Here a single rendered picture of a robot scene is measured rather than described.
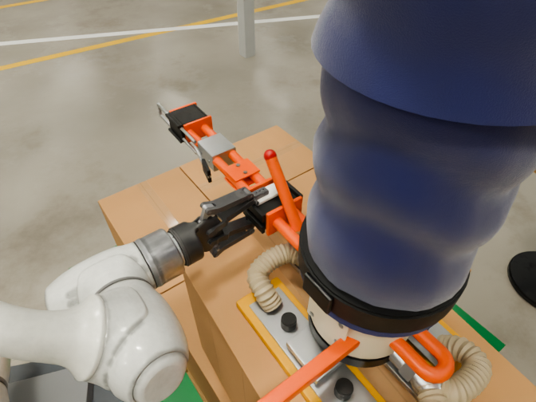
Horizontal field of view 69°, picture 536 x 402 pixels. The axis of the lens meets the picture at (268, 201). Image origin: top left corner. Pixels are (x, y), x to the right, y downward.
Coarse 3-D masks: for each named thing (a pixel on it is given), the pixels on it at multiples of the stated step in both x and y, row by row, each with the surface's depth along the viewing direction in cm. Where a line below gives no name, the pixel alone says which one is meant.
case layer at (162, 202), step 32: (192, 160) 191; (256, 160) 190; (288, 160) 190; (128, 192) 174; (160, 192) 174; (192, 192) 174; (224, 192) 174; (128, 224) 161; (160, 224) 161; (160, 288) 139; (192, 320) 130; (192, 352) 122
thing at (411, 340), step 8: (440, 320) 71; (432, 328) 69; (440, 328) 69; (448, 328) 70; (408, 344) 68; (416, 344) 67; (416, 352) 67; (424, 352) 66; (424, 360) 66; (432, 360) 65; (456, 368) 65
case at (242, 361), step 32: (224, 256) 83; (256, 256) 83; (192, 288) 80; (224, 288) 78; (288, 288) 78; (224, 320) 73; (448, 320) 73; (224, 352) 76; (256, 352) 69; (224, 384) 98; (256, 384) 65; (384, 384) 65; (512, 384) 65
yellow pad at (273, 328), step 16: (240, 304) 73; (256, 304) 73; (288, 304) 73; (256, 320) 71; (272, 320) 70; (288, 320) 68; (304, 320) 70; (272, 336) 68; (288, 336) 68; (272, 352) 67; (288, 352) 66; (288, 368) 65; (352, 368) 65; (320, 384) 62; (336, 384) 60; (352, 384) 60; (368, 384) 63; (320, 400) 61; (336, 400) 61; (352, 400) 61; (368, 400) 61; (384, 400) 61
